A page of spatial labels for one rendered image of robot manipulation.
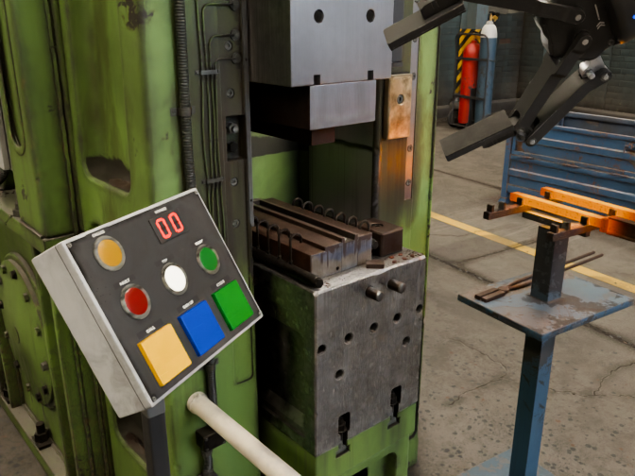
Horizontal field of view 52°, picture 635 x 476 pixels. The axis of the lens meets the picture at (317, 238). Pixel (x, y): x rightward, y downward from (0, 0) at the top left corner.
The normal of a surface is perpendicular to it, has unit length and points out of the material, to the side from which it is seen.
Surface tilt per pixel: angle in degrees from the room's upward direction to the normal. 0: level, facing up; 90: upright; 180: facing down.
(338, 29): 90
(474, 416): 0
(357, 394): 90
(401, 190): 90
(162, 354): 60
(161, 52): 90
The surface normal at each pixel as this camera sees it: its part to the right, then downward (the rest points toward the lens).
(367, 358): 0.65, 0.26
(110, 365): -0.42, 0.30
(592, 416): 0.00, -0.94
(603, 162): -0.78, 0.19
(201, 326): 0.79, -0.35
